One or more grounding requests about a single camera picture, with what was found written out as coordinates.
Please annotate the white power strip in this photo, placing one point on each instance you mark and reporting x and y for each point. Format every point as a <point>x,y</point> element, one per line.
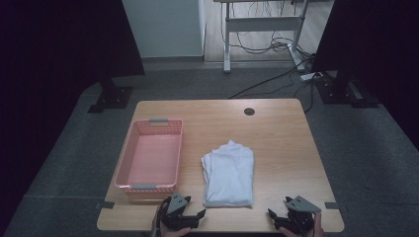
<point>308,76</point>

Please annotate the white desk frame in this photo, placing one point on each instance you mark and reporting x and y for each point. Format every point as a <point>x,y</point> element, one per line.
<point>263,23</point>

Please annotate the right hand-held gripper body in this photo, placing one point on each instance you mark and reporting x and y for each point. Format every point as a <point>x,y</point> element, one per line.
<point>301,205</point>

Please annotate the black stand base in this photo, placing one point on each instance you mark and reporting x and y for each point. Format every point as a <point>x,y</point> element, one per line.
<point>110,97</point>
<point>342,92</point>

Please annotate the white cabinet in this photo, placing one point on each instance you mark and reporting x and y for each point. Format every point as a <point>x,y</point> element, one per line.
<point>164,26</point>

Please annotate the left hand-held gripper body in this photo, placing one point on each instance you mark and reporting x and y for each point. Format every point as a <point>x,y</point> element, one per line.
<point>176,204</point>

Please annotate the dark tape strip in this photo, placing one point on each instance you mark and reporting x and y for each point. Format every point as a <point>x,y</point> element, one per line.
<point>333,205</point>
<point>105,204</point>

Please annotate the white shirt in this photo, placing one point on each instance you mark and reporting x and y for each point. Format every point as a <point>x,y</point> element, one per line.
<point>229,174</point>

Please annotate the dark curtain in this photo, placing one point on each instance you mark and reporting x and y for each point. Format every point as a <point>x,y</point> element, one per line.
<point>59,39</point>
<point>375,36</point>

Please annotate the person's left hand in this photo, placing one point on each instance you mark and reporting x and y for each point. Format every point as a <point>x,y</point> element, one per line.
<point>171,233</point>

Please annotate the person's right hand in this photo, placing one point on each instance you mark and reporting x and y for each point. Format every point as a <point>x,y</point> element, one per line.
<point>318,227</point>

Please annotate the pink plastic basket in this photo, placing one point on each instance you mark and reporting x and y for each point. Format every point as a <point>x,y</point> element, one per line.
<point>154,158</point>

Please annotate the dark round table grommet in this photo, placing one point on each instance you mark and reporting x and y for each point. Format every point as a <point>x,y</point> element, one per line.
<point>249,111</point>

